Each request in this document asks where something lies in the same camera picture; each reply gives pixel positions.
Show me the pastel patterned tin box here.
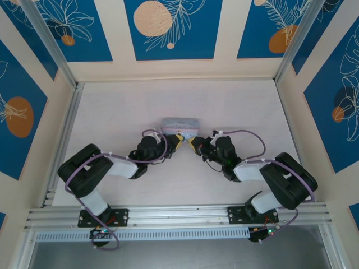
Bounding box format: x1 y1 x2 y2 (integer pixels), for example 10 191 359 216
160 117 201 138

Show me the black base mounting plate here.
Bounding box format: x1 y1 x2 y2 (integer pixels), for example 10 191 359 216
77 208 130 228
227 206 280 225

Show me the right controller board with leds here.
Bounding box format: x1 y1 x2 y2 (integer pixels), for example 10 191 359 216
248 225 282 243

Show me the controller board with leds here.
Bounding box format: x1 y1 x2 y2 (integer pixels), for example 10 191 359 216
248 225 282 243
89 226 121 239

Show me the left controller board with leds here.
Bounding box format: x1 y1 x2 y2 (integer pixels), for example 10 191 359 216
89 226 121 239

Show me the grey metal bottom panel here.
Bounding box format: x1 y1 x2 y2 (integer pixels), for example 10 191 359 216
26 240 333 269

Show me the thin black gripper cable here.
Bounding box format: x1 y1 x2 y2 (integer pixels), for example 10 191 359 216
202 156 225 173

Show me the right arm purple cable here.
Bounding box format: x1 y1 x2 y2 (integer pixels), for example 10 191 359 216
213 128 316 245

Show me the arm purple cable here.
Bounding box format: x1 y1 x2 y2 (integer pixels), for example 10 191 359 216
213 128 316 245
64 129 169 251

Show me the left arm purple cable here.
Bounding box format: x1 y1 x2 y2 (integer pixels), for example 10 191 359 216
64 129 169 251

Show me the aluminium cross rail beam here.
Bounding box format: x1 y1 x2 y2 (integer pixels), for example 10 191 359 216
24 202 331 230

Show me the aluminium side rail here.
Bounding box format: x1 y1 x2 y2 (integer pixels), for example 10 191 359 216
41 82 85 208

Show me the grey slotted cable duct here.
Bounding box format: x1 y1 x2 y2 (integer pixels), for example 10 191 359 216
35 226 251 242

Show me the aluminium frame post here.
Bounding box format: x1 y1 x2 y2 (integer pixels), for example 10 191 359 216
274 0 345 85
20 0 85 88

